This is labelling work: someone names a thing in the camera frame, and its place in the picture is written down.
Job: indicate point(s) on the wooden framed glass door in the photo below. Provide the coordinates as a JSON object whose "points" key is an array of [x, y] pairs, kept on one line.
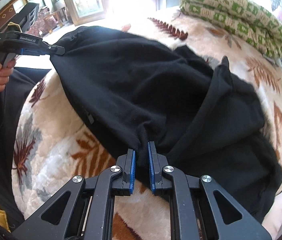
{"points": [[86, 0]]}

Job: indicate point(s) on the black cabinet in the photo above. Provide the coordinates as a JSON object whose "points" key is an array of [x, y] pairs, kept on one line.
{"points": [[25, 15]]}

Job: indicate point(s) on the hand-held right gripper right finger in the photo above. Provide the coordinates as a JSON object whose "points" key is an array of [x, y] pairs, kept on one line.
{"points": [[151, 170]]}

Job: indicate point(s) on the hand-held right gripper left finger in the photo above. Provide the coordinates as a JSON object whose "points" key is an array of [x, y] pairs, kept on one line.
{"points": [[131, 173]]}

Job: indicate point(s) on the wooden drawer cabinet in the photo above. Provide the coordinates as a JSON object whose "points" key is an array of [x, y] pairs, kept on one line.
{"points": [[3, 15]]}

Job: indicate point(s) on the black pants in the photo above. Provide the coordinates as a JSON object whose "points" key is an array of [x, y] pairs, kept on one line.
{"points": [[143, 92]]}

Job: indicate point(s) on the floral sofa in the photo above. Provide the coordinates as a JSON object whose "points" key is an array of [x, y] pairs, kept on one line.
{"points": [[43, 21]]}

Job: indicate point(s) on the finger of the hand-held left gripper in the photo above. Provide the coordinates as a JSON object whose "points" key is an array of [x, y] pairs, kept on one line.
{"points": [[53, 50]]}

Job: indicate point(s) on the leaf print bed blanket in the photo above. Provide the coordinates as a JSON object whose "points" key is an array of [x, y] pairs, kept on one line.
{"points": [[55, 142]]}

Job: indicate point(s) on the person's dark clothing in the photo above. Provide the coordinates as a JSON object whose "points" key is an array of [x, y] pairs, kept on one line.
{"points": [[0, 130]]}

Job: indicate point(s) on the green patterned folded quilt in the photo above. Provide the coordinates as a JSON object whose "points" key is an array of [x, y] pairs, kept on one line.
{"points": [[231, 12]]}

